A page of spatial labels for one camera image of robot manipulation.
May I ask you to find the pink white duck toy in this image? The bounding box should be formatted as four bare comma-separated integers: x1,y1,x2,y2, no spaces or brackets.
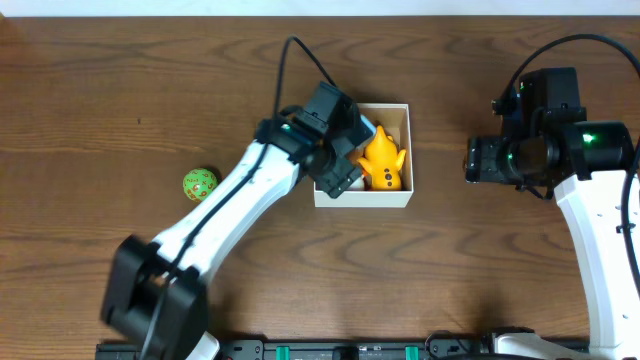
348,173,367,191

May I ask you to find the yellow plastic toy figure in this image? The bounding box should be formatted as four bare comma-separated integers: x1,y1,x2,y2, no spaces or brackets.
357,125,407,191

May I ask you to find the green number ball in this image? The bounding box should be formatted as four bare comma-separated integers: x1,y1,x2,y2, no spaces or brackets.
182,168,218,202

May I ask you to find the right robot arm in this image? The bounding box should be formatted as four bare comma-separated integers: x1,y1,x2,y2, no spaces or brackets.
465,67,639,359

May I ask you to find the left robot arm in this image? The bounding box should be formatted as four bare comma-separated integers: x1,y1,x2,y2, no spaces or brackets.
100,82,376,360

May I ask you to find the white cardboard box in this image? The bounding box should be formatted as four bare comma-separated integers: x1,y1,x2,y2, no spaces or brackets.
313,103,414,208

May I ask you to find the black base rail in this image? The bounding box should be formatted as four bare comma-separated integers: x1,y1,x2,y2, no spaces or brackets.
94,329,591,360

